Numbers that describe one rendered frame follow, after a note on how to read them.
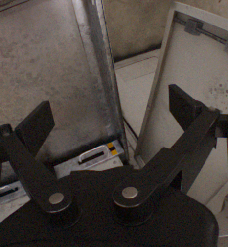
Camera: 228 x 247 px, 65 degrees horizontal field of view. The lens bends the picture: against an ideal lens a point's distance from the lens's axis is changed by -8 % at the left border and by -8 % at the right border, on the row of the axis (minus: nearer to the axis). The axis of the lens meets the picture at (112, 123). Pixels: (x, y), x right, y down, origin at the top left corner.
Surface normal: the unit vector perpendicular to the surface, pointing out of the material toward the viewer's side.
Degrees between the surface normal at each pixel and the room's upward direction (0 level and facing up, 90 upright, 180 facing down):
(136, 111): 90
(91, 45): 0
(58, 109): 0
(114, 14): 0
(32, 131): 70
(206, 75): 90
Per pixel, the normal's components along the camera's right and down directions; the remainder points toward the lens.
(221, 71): -0.92, 0.18
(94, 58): 0.38, 0.63
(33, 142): 0.99, -0.12
